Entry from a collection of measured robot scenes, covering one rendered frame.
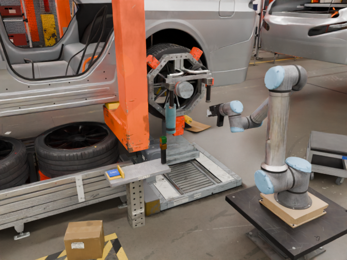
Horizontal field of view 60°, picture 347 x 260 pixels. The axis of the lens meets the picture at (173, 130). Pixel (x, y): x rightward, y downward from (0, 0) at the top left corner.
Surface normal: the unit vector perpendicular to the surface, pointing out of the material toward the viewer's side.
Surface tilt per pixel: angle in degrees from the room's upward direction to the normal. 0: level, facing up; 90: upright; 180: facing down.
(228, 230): 0
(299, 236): 0
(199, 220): 0
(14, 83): 92
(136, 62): 90
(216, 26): 90
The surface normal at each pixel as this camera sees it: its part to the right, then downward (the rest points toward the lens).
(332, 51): -0.47, 0.54
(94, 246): 0.10, 0.40
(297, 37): -0.85, 0.18
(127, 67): 0.45, 0.36
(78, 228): 0.00, -0.92
